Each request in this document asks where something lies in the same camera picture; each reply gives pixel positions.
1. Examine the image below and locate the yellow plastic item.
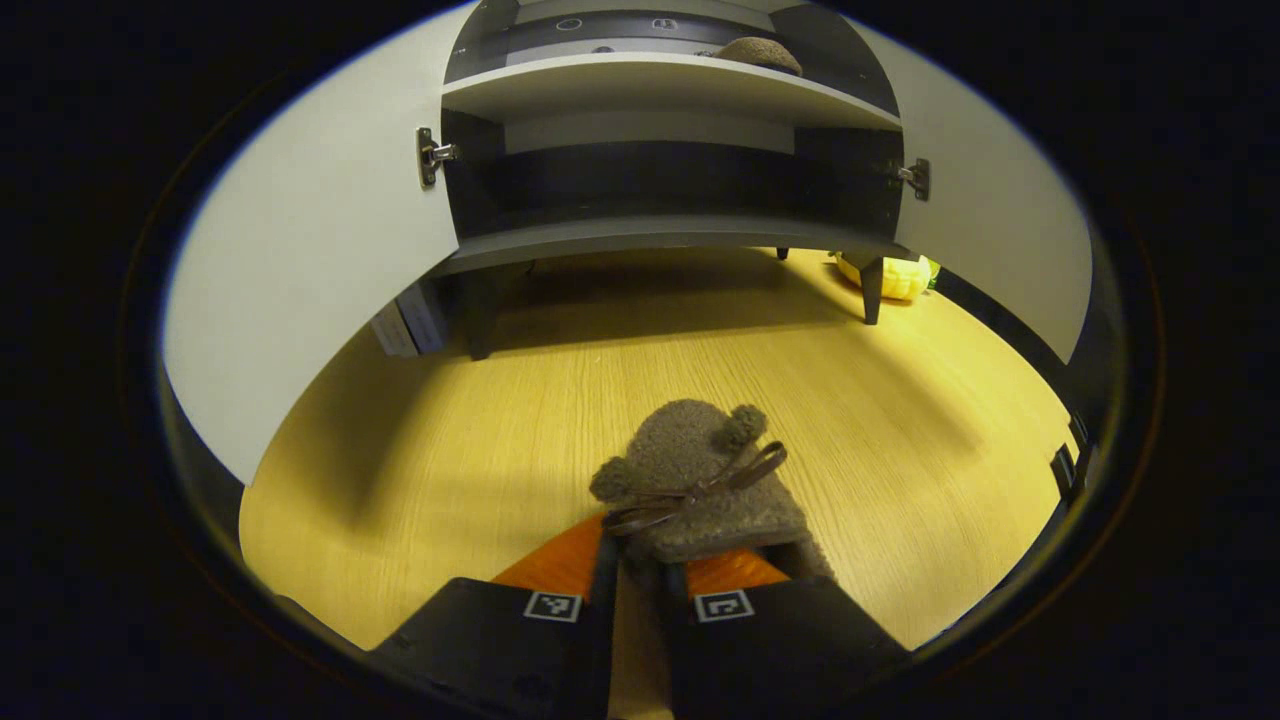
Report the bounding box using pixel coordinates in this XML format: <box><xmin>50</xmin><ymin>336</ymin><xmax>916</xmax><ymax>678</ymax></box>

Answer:
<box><xmin>835</xmin><ymin>252</ymin><xmax>933</xmax><ymax>303</ymax></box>

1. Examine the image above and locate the brown fuzzy shoe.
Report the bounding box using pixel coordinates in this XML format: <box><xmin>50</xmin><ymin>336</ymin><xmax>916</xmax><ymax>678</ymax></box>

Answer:
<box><xmin>715</xmin><ymin>36</ymin><xmax>804</xmax><ymax>78</ymax></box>
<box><xmin>588</xmin><ymin>398</ymin><xmax>836</xmax><ymax>581</ymax></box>

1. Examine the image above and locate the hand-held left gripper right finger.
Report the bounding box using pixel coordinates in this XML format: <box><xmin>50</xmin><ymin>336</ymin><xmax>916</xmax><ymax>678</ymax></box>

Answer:
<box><xmin>660</xmin><ymin>545</ymin><xmax>911</xmax><ymax>720</ymax></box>

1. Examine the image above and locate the white shoe cabinet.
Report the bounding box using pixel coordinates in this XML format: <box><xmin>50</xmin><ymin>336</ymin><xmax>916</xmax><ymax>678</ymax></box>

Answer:
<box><xmin>440</xmin><ymin>0</ymin><xmax>906</xmax><ymax>361</ymax></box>

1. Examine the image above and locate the white cabinet door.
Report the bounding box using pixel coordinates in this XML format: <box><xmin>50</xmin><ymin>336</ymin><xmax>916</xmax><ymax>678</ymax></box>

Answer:
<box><xmin>160</xmin><ymin>0</ymin><xmax>481</xmax><ymax>488</ymax></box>
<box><xmin>850</xmin><ymin>20</ymin><xmax>1093</xmax><ymax>366</ymax></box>

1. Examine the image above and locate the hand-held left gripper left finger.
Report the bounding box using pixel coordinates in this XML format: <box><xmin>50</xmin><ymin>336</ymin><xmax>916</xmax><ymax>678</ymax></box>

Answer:
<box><xmin>375</xmin><ymin>515</ymin><xmax>621</xmax><ymax>720</ymax></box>

